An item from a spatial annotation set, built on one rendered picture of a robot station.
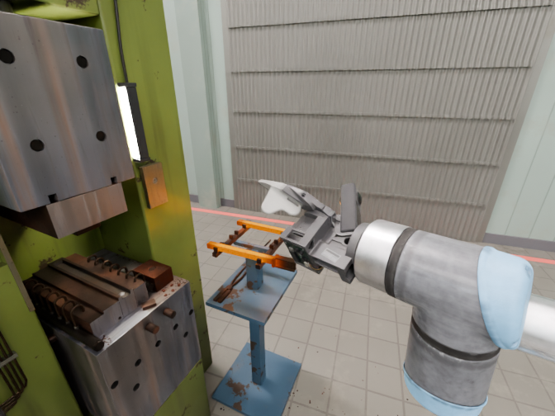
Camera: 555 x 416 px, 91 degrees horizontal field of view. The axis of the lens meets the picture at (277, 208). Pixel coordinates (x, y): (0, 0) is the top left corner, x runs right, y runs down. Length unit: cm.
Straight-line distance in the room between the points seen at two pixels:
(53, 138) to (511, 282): 88
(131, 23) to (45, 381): 119
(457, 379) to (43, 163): 87
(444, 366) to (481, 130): 319
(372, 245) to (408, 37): 306
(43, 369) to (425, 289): 113
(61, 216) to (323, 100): 288
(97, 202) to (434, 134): 310
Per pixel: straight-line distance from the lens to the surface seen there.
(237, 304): 132
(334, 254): 39
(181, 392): 149
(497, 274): 33
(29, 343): 116
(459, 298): 33
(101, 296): 112
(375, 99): 330
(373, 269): 35
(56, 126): 86
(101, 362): 107
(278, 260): 110
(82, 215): 91
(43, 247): 145
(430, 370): 40
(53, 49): 88
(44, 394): 129
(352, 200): 45
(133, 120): 110
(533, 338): 54
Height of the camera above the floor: 163
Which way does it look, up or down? 24 degrees down
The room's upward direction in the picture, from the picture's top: straight up
